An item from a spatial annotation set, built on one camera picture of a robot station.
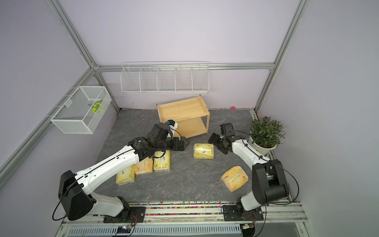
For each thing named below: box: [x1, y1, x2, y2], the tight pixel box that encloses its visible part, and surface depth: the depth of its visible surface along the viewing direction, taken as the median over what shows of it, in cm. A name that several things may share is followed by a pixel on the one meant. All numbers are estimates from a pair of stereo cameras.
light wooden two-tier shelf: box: [155, 94, 211, 139], surface depth 96 cm
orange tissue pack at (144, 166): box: [134, 157, 154, 175], surface depth 88 cm
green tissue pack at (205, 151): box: [193, 143, 215, 160], surface depth 95 cm
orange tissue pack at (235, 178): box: [220, 165, 249, 193], surface depth 84 cm
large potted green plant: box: [247, 116, 286, 156], surface depth 84 cm
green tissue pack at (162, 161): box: [153, 150, 171, 173], surface depth 88 cm
